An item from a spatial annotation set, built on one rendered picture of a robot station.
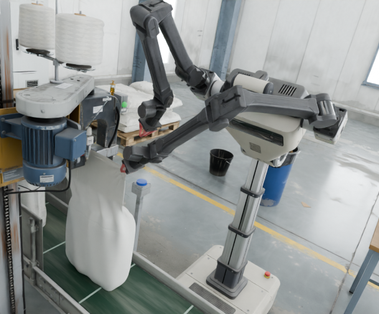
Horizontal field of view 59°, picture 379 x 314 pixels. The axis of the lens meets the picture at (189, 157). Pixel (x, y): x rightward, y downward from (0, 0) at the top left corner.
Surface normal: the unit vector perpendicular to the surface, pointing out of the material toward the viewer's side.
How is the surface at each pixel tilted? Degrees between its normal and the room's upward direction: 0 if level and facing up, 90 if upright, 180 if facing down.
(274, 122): 40
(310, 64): 90
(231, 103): 72
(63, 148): 90
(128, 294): 0
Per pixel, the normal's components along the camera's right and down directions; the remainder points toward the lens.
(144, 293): 0.17, -0.90
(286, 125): -0.25, -0.53
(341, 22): -0.58, 0.24
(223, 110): -0.68, -0.15
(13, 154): 0.80, 0.36
